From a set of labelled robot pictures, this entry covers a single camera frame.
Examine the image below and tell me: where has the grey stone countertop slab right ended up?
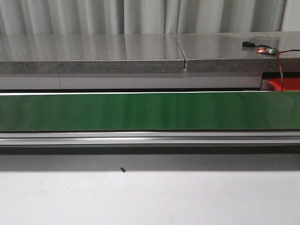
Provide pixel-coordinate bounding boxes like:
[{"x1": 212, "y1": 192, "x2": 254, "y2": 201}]
[{"x1": 177, "y1": 31, "x2": 300, "y2": 73}]

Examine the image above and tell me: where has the grey stone countertop slab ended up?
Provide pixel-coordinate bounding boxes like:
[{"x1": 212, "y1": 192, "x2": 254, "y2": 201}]
[
  {"x1": 177, "y1": 31, "x2": 300, "y2": 73},
  {"x1": 0, "y1": 34, "x2": 185, "y2": 74}
]

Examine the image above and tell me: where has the black usb plug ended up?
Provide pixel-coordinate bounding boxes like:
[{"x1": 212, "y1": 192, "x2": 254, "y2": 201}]
[{"x1": 242, "y1": 41, "x2": 256, "y2": 49}]

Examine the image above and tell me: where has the green conveyor belt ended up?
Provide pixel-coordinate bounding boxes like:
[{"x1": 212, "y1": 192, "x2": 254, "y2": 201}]
[{"x1": 0, "y1": 91, "x2": 300, "y2": 132}]

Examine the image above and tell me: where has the small green circuit board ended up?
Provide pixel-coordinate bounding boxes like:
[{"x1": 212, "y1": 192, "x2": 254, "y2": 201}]
[{"x1": 257, "y1": 47, "x2": 279, "y2": 55}]

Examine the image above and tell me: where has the red plastic bin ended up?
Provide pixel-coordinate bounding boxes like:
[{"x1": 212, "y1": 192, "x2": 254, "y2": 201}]
[{"x1": 268, "y1": 78, "x2": 300, "y2": 91}]

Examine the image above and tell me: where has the grey stone countertop slab left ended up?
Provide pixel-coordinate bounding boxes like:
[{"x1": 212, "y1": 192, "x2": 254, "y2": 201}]
[{"x1": 0, "y1": 34, "x2": 185, "y2": 74}]

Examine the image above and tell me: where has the white pleated curtain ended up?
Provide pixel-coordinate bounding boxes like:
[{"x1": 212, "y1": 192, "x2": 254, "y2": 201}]
[{"x1": 0, "y1": 0, "x2": 300, "y2": 36}]

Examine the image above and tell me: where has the aluminium conveyor side rail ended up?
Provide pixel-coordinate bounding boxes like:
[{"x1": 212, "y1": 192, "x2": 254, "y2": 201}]
[{"x1": 0, "y1": 130, "x2": 300, "y2": 147}]

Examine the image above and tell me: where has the red and brown wire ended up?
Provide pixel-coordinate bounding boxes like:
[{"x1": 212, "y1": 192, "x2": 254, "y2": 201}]
[{"x1": 273, "y1": 50, "x2": 300, "y2": 92}]

